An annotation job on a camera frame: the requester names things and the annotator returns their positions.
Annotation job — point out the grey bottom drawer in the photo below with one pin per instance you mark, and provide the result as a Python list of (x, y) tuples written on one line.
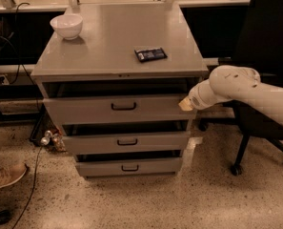
[(129, 164)]

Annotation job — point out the grey drawer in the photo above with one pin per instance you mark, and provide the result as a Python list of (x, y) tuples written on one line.
[(129, 164), (97, 109), (112, 138)]

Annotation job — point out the white wall socket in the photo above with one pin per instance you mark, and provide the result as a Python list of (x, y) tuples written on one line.
[(4, 80)]

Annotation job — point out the black office chair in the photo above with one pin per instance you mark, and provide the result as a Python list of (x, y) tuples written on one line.
[(259, 46)]

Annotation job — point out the black drawer handle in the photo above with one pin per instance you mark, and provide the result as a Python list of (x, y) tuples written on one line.
[(123, 107)]

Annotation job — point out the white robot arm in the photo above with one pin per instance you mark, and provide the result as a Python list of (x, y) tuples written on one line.
[(227, 83)]

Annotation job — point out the black floor object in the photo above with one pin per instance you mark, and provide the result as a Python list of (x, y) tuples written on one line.
[(4, 216)]

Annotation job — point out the white ceramic bowl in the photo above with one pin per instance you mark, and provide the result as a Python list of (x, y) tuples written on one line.
[(68, 26)]

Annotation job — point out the grey top drawer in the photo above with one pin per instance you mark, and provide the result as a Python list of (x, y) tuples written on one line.
[(97, 109)]

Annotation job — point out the crumpled plastic bottle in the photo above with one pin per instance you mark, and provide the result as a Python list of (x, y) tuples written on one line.
[(53, 142)]

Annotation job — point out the grey drawer cabinet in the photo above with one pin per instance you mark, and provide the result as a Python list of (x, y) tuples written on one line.
[(102, 62)]

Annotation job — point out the dark blue snack packet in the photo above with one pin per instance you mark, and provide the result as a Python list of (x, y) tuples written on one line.
[(150, 54)]

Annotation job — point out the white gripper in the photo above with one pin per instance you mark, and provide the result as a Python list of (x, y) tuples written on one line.
[(195, 101)]

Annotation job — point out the tan shoe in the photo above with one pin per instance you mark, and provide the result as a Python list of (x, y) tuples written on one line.
[(11, 175)]

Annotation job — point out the grey middle drawer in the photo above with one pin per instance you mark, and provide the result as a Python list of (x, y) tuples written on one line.
[(112, 138)]

